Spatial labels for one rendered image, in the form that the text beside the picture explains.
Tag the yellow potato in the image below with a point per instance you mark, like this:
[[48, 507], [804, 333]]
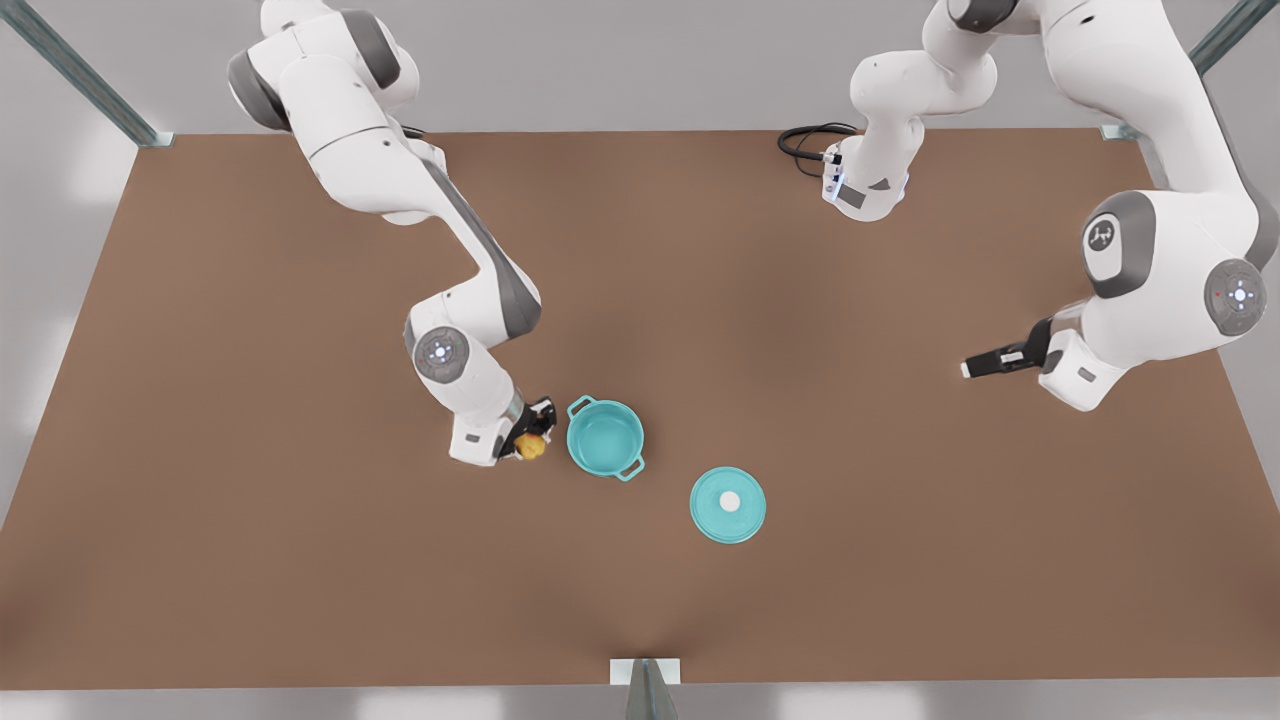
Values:
[[531, 446]]

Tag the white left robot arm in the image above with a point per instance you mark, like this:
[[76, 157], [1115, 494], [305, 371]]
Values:
[[1170, 240]]

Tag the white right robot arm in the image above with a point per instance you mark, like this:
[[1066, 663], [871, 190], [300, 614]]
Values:
[[345, 120]]

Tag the teal pot lid white knob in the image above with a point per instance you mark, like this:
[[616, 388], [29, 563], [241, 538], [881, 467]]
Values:
[[728, 518]]

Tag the silver frame post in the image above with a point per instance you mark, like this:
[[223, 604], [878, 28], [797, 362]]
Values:
[[1215, 40], [80, 75], [648, 690]]

